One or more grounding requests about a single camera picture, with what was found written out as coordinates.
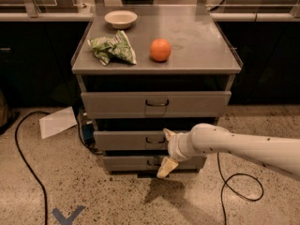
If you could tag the white paper sheet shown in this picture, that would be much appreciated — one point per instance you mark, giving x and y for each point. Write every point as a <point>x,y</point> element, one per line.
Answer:
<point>57,122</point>

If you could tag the green chip bag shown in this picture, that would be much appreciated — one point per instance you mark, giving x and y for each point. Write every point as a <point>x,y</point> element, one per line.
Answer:
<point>107,48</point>

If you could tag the grey drawer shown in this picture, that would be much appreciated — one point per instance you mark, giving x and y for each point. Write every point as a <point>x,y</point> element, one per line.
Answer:
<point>130,140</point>
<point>155,104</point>
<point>147,163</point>

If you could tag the grey metal drawer cabinet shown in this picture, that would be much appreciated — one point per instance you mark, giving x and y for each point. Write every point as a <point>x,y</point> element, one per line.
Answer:
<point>200,60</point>

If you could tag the grey bottom drawer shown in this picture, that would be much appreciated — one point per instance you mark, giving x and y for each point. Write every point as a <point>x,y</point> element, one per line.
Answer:
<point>147,163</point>

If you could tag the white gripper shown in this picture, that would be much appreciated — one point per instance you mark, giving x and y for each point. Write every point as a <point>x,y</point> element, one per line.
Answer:
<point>173,147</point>

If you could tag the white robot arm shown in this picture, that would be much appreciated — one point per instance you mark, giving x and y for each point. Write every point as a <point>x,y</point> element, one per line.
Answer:
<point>281,155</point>

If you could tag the orange fruit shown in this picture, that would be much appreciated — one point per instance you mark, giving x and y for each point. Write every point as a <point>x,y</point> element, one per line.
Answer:
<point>160,49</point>

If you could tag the white paper bowl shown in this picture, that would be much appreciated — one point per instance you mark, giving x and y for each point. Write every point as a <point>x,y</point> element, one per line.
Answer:
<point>120,19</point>

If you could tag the blue box on floor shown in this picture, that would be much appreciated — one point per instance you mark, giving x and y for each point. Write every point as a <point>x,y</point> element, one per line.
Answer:
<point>88,133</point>

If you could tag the grey top drawer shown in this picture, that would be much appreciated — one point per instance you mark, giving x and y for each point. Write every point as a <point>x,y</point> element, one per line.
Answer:
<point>155,104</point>

